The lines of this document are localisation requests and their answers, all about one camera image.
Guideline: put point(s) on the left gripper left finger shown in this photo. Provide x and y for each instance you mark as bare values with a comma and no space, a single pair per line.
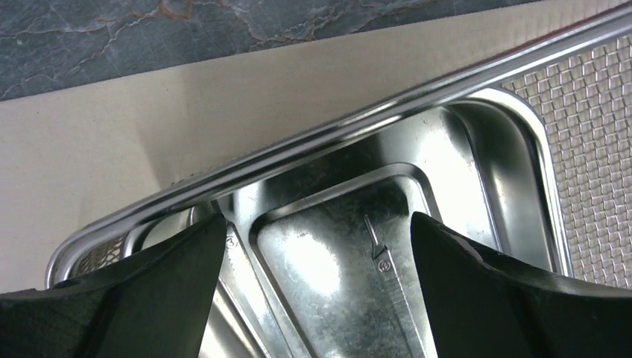
152,304

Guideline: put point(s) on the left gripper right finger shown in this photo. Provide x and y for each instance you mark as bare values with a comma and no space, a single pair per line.
483,303

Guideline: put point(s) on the steel scalpel handle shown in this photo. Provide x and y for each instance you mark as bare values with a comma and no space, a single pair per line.
239,280
393,259

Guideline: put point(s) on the stainless steel tray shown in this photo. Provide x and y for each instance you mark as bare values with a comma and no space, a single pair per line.
480,164

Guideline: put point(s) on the beige cloth wrap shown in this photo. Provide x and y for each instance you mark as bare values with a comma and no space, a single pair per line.
72,156

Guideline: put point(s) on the wire mesh steel basket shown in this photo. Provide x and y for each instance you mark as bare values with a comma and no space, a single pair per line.
578,78

